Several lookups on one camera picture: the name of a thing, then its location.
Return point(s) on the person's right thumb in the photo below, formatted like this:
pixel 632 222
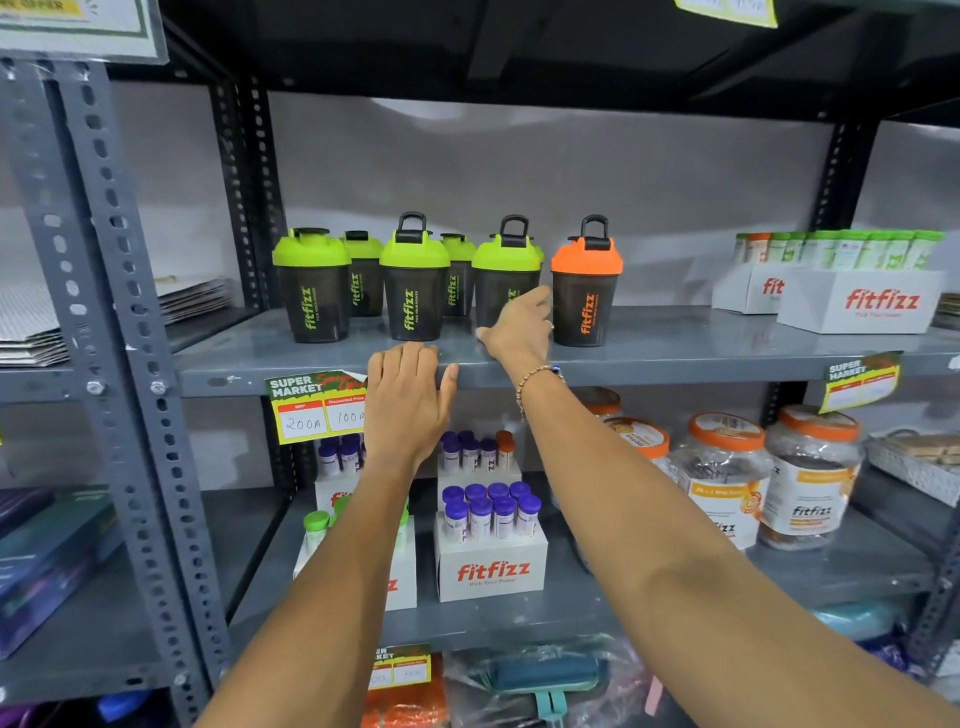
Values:
pixel 486 335

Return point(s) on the white woven basket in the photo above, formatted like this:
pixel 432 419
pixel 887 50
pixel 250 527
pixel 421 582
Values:
pixel 911 469

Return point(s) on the person's left little finger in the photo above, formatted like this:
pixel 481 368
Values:
pixel 373 366

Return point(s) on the stack of blue purple packs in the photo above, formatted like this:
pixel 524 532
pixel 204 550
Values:
pixel 45 570

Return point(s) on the orange-capped tube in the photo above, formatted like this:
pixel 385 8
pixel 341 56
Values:
pixel 506 450
pixel 759 247

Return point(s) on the person's left hand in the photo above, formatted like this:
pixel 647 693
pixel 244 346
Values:
pixel 405 405

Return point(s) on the green yellow price label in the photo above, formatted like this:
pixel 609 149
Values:
pixel 859 382
pixel 400 667
pixel 315 409

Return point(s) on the person's left thumb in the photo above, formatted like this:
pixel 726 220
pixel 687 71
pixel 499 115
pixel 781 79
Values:
pixel 450 384

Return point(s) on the person's right forearm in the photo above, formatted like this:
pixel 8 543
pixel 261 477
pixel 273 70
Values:
pixel 637 540

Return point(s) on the person's left middle finger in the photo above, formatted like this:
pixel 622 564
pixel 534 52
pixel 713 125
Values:
pixel 408 355

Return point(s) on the person's left forearm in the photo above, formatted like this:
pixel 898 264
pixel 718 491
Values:
pixel 330 600

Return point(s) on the person's right hand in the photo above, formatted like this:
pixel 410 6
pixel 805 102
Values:
pixel 521 334

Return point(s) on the orange packet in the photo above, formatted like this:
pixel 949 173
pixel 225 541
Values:
pixel 405 709

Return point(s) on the orange-lid black shaker bottle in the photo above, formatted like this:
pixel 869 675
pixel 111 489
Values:
pixel 586 300

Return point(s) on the row of green-capped tubes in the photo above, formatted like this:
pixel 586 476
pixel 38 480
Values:
pixel 847 249

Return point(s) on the grey metal shelving rack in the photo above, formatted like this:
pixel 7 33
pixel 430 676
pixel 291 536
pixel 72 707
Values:
pixel 675 346
pixel 75 637

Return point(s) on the orange-lid clear plastic jar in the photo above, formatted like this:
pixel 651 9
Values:
pixel 641 442
pixel 810 480
pixel 604 405
pixel 724 480

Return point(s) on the white cardboard display box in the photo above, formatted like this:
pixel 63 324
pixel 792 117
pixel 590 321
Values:
pixel 476 480
pixel 401 577
pixel 862 301
pixel 491 570
pixel 334 495
pixel 746 289

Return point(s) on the teal wrapped item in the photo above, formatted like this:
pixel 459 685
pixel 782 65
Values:
pixel 855 619

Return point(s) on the stack of grey paper sheets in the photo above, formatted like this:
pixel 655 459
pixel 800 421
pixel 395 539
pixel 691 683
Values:
pixel 45 330

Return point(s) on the green-capped tube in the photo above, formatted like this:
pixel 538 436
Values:
pixel 316 529
pixel 403 525

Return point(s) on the group of purple-capped tubes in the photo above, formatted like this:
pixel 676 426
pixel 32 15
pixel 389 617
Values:
pixel 341 454
pixel 469 450
pixel 491 510

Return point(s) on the laminated white sign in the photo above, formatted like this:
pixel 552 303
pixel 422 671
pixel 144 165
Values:
pixel 82 26

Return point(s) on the clear bag with teal item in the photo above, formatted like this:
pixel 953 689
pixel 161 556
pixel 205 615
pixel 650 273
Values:
pixel 540 682

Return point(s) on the green-lid black shaker bottle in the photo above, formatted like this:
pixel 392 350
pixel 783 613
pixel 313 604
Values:
pixel 365 277
pixel 457 277
pixel 414 285
pixel 311 292
pixel 499 277

